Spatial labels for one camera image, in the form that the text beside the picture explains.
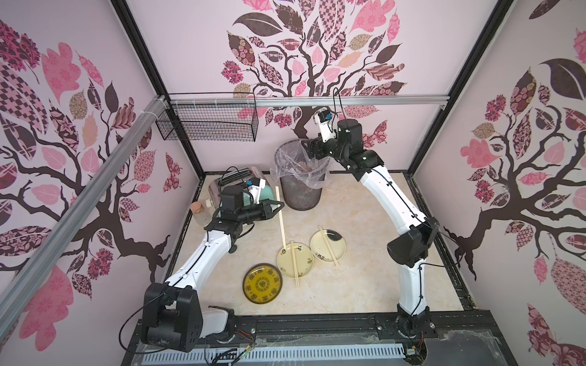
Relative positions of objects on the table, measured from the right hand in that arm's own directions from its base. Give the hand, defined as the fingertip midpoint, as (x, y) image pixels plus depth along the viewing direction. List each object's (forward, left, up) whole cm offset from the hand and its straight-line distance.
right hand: (312, 134), depth 78 cm
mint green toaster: (+2, +31, -23) cm, 38 cm away
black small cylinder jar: (-23, +33, -39) cm, 56 cm away
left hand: (-20, +10, -17) cm, 28 cm away
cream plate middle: (-30, +4, -39) cm, 49 cm away
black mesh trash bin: (-5, +5, -29) cm, 29 cm away
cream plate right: (-25, -3, -39) cm, 46 cm away
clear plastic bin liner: (+8, +7, -19) cm, 22 cm away
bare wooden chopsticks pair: (-27, -8, -39) cm, 48 cm away
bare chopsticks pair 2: (-34, +7, -38) cm, 52 cm away
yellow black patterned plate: (-38, +20, -39) cm, 58 cm away
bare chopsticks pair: (-17, +13, -14) cm, 26 cm away
